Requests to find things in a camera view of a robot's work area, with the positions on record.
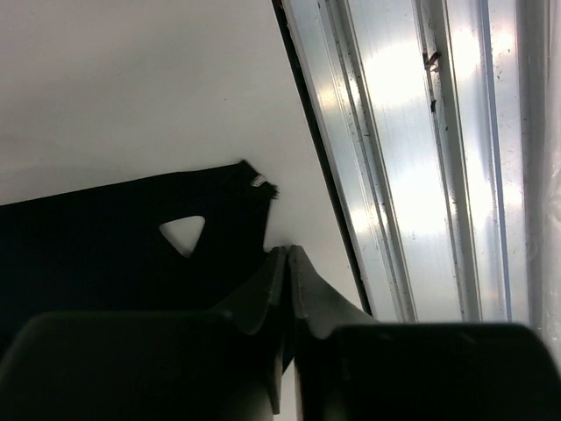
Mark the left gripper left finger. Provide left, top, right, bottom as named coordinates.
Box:
left=1, top=247, right=287, bottom=420

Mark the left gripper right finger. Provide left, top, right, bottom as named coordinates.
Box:
left=288, top=246, right=560, bottom=420

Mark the aluminium front rail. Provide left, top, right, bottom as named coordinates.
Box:
left=273, top=0, right=561, bottom=325

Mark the black bra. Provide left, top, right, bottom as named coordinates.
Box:
left=1, top=161, right=278, bottom=347

